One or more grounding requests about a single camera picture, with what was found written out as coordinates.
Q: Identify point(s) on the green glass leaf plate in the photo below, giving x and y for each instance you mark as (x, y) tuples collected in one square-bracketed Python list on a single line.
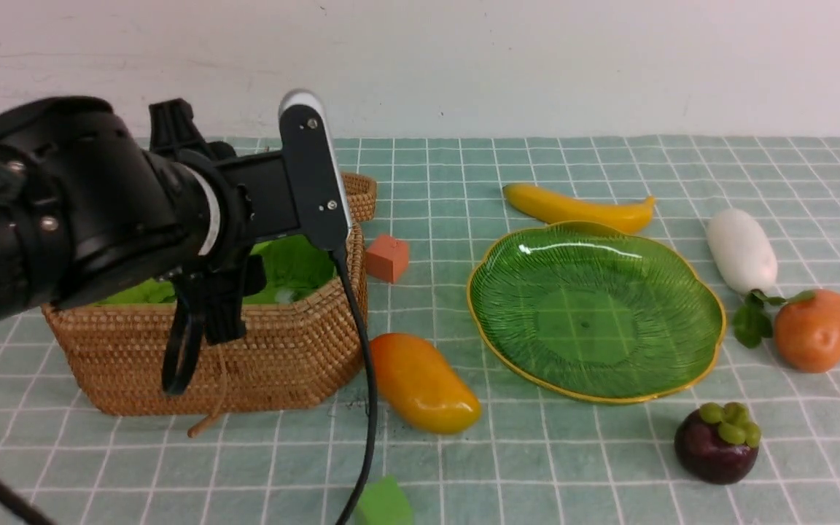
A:
[(594, 314)]

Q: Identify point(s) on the teal checkered tablecloth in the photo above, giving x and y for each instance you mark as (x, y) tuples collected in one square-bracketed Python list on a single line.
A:
[(534, 457)]

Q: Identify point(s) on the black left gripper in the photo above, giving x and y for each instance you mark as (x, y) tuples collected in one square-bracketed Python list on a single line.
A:
[(247, 202)]

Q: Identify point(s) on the white radish with leaves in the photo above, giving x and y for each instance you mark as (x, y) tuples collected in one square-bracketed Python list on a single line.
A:
[(748, 265)]

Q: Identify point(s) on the woven rattan basket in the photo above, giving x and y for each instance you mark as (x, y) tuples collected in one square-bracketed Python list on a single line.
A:
[(294, 356)]

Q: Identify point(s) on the orange foam cube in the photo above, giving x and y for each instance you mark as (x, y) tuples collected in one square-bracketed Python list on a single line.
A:
[(387, 258)]

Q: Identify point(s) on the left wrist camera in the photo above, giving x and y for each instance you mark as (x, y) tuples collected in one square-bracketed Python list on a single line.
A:
[(310, 162)]

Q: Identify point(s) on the dark purple mangosteen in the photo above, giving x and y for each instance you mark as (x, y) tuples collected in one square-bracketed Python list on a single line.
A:
[(719, 444)]

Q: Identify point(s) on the green fabric basket lining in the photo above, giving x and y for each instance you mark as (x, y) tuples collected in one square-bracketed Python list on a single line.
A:
[(293, 268)]

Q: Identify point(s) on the orange yellow mango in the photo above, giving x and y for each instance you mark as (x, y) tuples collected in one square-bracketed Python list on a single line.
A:
[(421, 386)]

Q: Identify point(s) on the yellow banana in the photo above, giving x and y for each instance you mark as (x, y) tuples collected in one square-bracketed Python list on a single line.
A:
[(552, 207)]

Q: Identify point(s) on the orange brown potato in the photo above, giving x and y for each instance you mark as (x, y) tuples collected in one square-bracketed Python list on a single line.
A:
[(807, 333)]

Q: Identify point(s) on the green foam cube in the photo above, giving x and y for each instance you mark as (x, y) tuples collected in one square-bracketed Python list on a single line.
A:
[(383, 502)]

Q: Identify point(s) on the woven rattan basket lid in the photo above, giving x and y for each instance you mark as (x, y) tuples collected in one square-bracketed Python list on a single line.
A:
[(361, 194)]

